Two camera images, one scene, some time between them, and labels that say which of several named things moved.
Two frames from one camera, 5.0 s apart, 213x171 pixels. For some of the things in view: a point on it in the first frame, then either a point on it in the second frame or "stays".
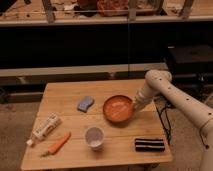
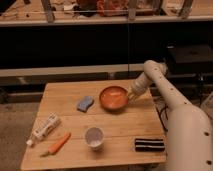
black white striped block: x=149 y=145 stays
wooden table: x=92 y=123 stays
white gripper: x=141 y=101 -> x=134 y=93
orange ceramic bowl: x=118 y=109 -> x=113 y=98
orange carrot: x=55 y=147 stays
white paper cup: x=94 y=136 stays
